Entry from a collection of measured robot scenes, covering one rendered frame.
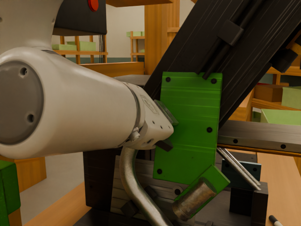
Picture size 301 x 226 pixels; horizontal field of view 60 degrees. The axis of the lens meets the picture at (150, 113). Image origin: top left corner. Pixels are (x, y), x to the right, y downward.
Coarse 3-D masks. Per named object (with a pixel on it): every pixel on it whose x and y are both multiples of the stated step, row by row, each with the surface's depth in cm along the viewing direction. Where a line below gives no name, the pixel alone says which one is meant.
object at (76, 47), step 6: (60, 36) 617; (78, 36) 604; (90, 36) 720; (102, 36) 685; (60, 42) 621; (72, 42) 628; (78, 42) 606; (84, 42) 631; (90, 42) 652; (102, 42) 688; (54, 48) 561; (60, 48) 559; (66, 48) 576; (72, 48) 593; (78, 48) 608; (84, 48) 634; (90, 48) 654; (102, 48) 691; (60, 54) 551; (66, 54) 567; (72, 54) 584; (78, 54) 603; (84, 54) 623; (90, 54) 645; (96, 54) 668; (102, 54) 692; (78, 60) 611; (90, 60) 735
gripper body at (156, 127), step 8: (136, 88) 40; (144, 96) 40; (144, 104) 36; (152, 104) 40; (152, 112) 37; (160, 112) 41; (152, 120) 35; (160, 120) 38; (144, 128) 33; (152, 128) 33; (160, 128) 36; (168, 128) 39; (144, 136) 33; (152, 136) 34; (160, 136) 36; (168, 136) 40; (128, 144) 33; (136, 144) 34; (144, 144) 36; (152, 144) 37
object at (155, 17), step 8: (144, 8) 126; (152, 8) 124; (160, 8) 123; (144, 16) 126; (152, 16) 125; (160, 16) 123; (152, 24) 126; (160, 24) 124; (152, 32) 126; (160, 32) 125; (152, 40) 127; (160, 40) 126; (152, 48) 128; (160, 48) 126; (152, 56) 129; (160, 56) 127; (152, 64) 130; (152, 72) 130; (8, 160) 50; (16, 216) 53; (16, 224) 53
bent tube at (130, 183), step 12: (168, 120) 46; (120, 156) 50; (132, 156) 49; (120, 168) 49; (132, 168) 49; (132, 180) 49; (132, 192) 48; (144, 192) 48; (144, 204) 47; (144, 216) 48; (156, 216) 46
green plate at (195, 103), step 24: (168, 72) 51; (192, 72) 49; (168, 96) 50; (192, 96) 49; (216, 96) 47; (192, 120) 48; (216, 120) 47; (192, 144) 48; (216, 144) 47; (168, 168) 49; (192, 168) 48
